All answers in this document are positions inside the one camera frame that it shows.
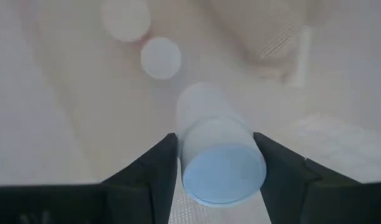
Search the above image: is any white container with blue lid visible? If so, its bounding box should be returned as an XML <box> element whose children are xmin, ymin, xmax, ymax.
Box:
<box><xmin>176</xmin><ymin>82</ymin><xmax>268</xmax><ymax>208</ymax></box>

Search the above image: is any white knit gauze roll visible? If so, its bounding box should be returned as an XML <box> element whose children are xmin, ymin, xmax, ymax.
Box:
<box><xmin>205</xmin><ymin>0</ymin><xmax>313</xmax><ymax>86</ymax></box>

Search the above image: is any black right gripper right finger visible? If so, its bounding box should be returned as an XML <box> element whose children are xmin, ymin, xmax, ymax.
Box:
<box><xmin>253</xmin><ymin>132</ymin><xmax>365</xmax><ymax>224</ymax></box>

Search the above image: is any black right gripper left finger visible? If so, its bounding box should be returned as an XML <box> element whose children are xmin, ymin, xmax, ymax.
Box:
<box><xmin>100</xmin><ymin>133</ymin><xmax>179</xmax><ymax>224</ymax></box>

